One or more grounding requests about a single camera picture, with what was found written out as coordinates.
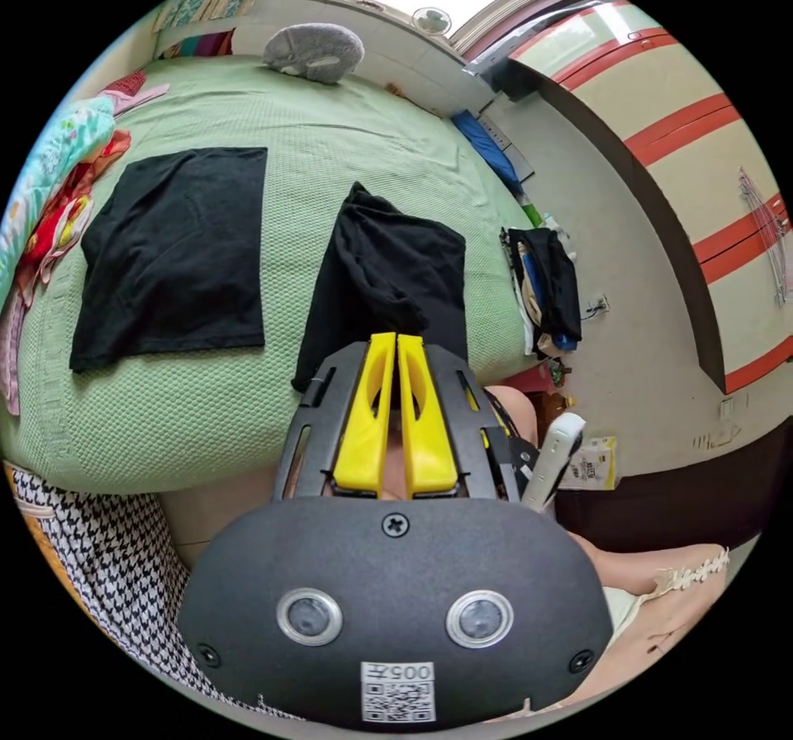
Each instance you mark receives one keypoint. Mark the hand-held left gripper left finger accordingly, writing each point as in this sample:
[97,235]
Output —
[362,436]

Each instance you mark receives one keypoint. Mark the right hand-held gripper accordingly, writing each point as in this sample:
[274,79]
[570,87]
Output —
[514,452]

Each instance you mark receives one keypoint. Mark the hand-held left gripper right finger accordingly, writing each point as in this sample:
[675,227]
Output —
[430,443]

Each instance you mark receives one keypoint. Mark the black graphic short sleeve shirt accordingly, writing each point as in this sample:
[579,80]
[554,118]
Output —
[384,257]

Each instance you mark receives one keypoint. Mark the small white yellow carton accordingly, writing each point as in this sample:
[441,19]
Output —
[595,466]

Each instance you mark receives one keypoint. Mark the pile of clothes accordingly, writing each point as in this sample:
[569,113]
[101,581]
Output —
[56,195]
[551,281]

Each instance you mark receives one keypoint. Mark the folded black garment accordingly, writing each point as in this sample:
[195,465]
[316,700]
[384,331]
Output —
[173,257]

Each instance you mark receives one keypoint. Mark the black white houndstooth cloth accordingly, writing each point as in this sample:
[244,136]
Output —
[99,573]

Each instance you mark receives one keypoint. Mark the bed with green woven cover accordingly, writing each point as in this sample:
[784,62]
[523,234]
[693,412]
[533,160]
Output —
[310,133]

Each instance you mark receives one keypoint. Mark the cream cupboard with red stripes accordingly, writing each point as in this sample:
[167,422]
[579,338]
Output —
[681,133]

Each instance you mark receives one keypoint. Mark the grey plush pillow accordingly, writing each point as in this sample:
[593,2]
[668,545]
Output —
[313,49]

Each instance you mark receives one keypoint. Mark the small fan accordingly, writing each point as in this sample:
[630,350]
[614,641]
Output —
[432,20]

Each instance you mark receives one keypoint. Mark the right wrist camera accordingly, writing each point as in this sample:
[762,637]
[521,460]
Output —
[554,458]

